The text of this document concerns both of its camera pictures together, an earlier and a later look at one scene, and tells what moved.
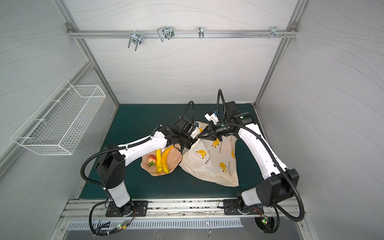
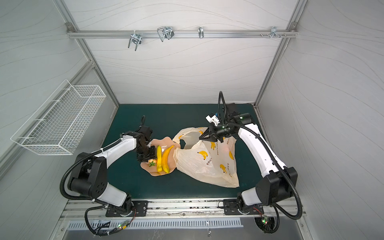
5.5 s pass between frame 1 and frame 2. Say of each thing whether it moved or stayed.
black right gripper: stayed
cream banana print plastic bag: stayed
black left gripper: moved
